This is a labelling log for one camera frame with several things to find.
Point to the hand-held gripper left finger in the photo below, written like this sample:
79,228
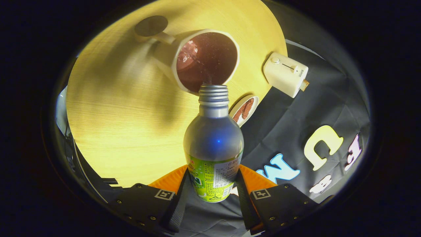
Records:
144,202

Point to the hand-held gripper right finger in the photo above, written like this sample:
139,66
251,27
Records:
245,204

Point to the silver bottle with green label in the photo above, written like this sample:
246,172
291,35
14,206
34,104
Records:
213,141

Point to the wooden table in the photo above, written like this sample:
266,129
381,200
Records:
131,125

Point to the brown sausage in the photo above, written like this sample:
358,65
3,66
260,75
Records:
248,108
237,114

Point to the white plate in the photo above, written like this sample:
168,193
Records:
254,112

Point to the black backdrop cloth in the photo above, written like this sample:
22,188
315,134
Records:
289,121

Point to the bread slice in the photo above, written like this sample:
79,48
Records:
305,85

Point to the white toaster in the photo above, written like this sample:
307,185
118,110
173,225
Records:
284,74

